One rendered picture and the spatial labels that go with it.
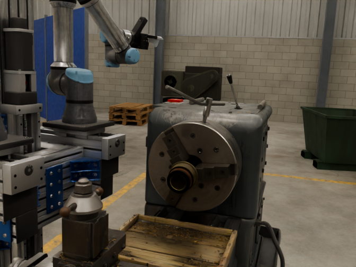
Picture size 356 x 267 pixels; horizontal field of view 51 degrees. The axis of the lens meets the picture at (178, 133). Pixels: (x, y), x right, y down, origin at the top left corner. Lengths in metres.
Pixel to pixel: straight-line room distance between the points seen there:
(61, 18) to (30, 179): 0.80
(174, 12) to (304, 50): 4.03
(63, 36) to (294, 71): 9.86
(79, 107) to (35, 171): 0.47
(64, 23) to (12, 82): 0.40
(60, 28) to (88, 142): 0.52
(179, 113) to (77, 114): 0.45
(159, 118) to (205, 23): 10.25
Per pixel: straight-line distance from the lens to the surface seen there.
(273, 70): 11.26
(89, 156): 1.61
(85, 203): 0.77
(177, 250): 1.14
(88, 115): 1.63
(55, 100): 7.57
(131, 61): 1.78
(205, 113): 1.25
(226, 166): 1.20
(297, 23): 11.38
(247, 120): 1.37
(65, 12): 1.77
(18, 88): 1.50
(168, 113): 1.44
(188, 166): 1.15
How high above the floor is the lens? 1.41
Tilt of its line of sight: 10 degrees down
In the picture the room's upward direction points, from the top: 3 degrees clockwise
